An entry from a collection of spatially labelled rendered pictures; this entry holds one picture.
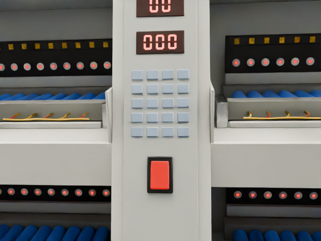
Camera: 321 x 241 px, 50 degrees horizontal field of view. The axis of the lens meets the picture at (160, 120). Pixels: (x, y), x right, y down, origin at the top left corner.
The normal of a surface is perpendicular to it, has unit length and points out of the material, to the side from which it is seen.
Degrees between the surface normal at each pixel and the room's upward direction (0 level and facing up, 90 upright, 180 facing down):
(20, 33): 90
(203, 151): 90
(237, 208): 108
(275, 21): 90
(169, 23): 90
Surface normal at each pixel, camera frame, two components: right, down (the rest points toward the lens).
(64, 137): -0.03, -0.97
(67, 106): -0.08, 0.26
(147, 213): -0.09, -0.06
